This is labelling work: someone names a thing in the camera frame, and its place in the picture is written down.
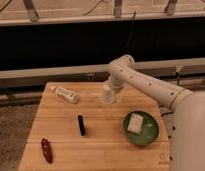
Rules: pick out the white sponge block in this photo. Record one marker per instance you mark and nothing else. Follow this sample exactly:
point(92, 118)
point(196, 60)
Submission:
point(135, 123)

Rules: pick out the red chili pepper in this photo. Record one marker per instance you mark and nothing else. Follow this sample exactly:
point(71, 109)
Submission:
point(46, 149)

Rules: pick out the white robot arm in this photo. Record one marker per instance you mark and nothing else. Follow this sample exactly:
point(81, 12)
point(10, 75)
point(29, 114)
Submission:
point(187, 148)

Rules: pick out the white tube with orange cap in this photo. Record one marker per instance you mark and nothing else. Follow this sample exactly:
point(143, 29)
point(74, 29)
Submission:
point(66, 94)

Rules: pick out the black eraser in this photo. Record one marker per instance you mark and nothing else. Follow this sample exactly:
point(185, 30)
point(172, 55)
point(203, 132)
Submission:
point(81, 125)

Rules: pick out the white metal rail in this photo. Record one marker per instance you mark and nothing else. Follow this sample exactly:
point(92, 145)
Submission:
point(156, 68)

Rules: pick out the green bowl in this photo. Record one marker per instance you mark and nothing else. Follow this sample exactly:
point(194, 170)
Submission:
point(149, 132)

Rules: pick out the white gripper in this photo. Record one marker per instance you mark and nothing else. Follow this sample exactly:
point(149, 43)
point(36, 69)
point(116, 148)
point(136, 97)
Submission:
point(114, 84)

